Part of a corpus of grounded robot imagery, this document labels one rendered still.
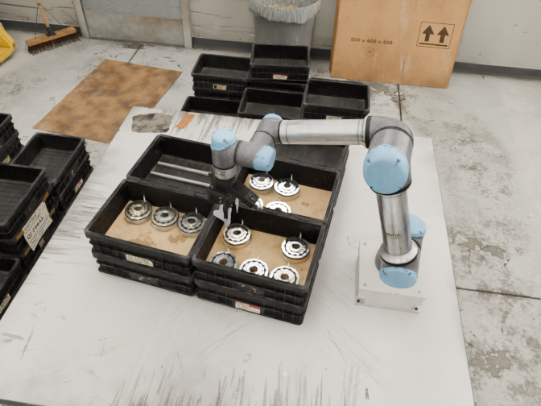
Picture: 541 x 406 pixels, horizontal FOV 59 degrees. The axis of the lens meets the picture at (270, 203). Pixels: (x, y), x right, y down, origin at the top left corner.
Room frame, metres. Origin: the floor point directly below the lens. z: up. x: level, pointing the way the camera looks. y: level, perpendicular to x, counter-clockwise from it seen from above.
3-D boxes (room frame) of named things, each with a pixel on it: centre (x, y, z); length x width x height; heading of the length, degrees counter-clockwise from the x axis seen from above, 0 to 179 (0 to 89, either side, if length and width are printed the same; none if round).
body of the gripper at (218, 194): (1.15, 0.16, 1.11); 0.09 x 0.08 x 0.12; 70
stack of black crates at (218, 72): (3.07, 0.37, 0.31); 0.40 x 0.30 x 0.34; 83
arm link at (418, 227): (1.10, -0.46, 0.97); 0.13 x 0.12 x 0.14; 163
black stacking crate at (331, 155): (1.66, -0.12, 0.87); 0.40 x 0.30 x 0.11; 75
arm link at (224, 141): (1.15, 0.14, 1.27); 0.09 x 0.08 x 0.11; 73
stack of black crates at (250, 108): (2.63, 0.01, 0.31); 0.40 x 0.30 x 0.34; 83
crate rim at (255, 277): (1.08, 0.03, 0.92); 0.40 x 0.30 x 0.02; 75
